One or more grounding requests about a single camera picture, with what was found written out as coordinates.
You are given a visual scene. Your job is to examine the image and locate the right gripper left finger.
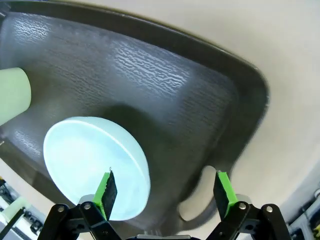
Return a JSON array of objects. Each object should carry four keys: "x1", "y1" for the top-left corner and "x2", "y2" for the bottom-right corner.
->
[{"x1": 43, "y1": 166, "x2": 126, "y2": 240}]

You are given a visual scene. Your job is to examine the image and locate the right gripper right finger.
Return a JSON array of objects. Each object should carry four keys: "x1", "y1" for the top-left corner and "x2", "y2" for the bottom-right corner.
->
[{"x1": 204, "y1": 169, "x2": 288, "y2": 240}]

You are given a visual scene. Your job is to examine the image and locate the dark brown serving tray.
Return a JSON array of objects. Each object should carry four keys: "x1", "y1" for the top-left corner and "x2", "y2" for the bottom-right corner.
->
[{"x1": 0, "y1": 0, "x2": 272, "y2": 233}]

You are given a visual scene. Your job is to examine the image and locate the light blue bowl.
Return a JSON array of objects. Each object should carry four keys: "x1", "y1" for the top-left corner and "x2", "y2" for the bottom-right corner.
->
[{"x1": 42, "y1": 116, "x2": 152, "y2": 222}]

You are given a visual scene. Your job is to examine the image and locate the pale green plastic cylinder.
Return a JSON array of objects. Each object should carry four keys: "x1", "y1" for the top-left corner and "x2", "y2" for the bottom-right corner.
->
[{"x1": 0, "y1": 196, "x2": 32, "y2": 221}]

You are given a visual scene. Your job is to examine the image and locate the thin black rod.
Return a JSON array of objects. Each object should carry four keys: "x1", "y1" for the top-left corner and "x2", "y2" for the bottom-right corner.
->
[{"x1": 0, "y1": 206, "x2": 26, "y2": 237}]

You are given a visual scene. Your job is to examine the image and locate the pale green tall cup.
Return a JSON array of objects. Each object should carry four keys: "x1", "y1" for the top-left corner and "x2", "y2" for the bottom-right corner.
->
[{"x1": 0, "y1": 66, "x2": 32, "y2": 127}]

